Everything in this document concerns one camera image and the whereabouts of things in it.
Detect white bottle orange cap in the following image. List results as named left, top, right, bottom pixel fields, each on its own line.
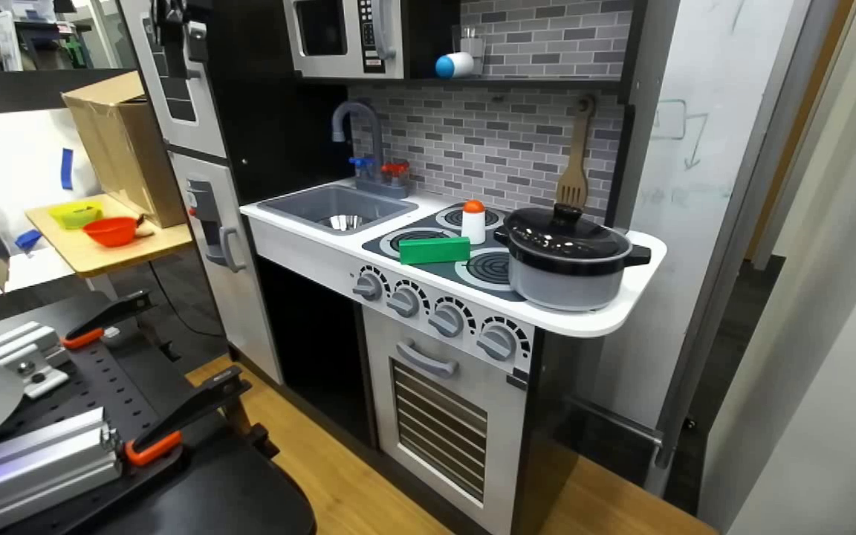
left=462, top=200, right=488, bottom=243

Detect black pot lid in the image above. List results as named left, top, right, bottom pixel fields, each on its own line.
left=502, top=205, right=634, bottom=264

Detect grey toy cooking pot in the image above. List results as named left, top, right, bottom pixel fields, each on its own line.
left=497, top=231, right=650, bottom=312

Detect green rectangular block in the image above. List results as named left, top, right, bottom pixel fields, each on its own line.
left=398, top=237, right=469, bottom=264

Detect toy kitchen play set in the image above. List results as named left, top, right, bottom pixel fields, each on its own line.
left=117, top=0, right=665, bottom=535

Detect small metal bowl in sink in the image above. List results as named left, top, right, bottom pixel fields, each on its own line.
left=331, top=213, right=362, bottom=231

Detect grey toy faucet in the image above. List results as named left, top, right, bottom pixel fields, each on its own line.
left=331, top=98, right=410, bottom=200

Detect white blue cylinder toy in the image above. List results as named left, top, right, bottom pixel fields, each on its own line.
left=435, top=50, right=477, bottom=80

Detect black orange clamp lower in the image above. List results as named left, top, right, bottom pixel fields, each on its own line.
left=123, top=367, right=251, bottom=469

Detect black orange clamp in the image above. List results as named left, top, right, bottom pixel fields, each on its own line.
left=63, top=291, right=151, bottom=350
left=123, top=367, right=251, bottom=469

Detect toy microwave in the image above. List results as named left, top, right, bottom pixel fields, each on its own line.
left=283, top=0, right=405, bottom=80

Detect orange bowl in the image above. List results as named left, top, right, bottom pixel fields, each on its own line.
left=84, top=216, right=144, bottom=246

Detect black orange clamp upper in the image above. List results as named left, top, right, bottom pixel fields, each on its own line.
left=63, top=291, right=151, bottom=350

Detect cardboard box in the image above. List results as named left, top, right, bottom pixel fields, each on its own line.
left=63, top=72, right=185, bottom=225

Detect wooden board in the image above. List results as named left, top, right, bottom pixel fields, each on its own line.
left=28, top=194, right=190, bottom=277

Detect green yellow tray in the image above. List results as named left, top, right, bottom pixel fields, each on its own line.
left=50, top=202, right=104, bottom=230

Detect wooden spatula on wall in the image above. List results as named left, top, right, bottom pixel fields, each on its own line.
left=555, top=98, right=595, bottom=208

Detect aluminium extrusion rail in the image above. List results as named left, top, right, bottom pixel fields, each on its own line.
left=0, top=408, right=123, bottom=529

